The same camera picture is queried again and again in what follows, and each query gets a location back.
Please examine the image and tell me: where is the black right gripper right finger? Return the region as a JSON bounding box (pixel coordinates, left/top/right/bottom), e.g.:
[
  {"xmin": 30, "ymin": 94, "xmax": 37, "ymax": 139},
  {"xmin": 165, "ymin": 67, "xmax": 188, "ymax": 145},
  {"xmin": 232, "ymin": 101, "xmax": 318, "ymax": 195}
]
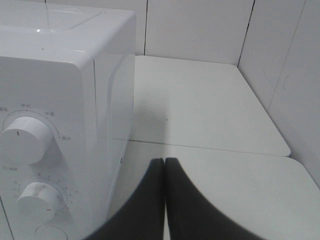
[{"xmin": 164, "ymin": 157, "xmax": 253, "ymax": 240}]

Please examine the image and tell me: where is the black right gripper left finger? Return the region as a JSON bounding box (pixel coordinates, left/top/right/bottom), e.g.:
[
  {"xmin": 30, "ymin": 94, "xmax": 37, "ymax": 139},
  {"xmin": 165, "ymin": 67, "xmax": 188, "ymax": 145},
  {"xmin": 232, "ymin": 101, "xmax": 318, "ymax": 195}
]
[{"xmin": 87, "ymin": 158, "xmax": 165, "ymax": 240}]

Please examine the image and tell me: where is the round white door button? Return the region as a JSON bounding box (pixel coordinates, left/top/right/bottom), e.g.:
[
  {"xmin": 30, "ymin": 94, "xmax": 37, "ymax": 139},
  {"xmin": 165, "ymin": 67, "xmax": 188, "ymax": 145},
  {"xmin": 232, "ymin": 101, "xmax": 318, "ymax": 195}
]
[{"xmin": 35, "ymin": 225, "xmax": 68, "ymax": 240}]

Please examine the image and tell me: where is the white timer knob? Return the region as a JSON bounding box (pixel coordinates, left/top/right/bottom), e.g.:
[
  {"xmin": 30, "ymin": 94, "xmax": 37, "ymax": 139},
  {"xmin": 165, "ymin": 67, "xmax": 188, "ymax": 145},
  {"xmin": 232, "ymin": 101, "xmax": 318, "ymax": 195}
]
[{"xmin": 16, "ymin": 182, "xmax": 65, "ymax": 223}]

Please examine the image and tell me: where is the upper white power knob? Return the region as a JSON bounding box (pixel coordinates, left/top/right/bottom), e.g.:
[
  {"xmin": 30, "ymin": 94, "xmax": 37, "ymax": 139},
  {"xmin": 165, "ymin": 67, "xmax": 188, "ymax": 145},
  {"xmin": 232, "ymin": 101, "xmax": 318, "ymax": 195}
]
[{"xmin": 0, "ymin": 116, "xmax": 54, "ymax": 164}]

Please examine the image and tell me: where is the white microwave oven body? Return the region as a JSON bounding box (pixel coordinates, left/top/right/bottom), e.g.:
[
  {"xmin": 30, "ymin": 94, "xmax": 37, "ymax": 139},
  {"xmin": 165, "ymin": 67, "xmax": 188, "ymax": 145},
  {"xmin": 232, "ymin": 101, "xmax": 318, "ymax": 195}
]
[{"xmin": 0, "ymin": 0, "xmax": 136, "ymax": 240}]

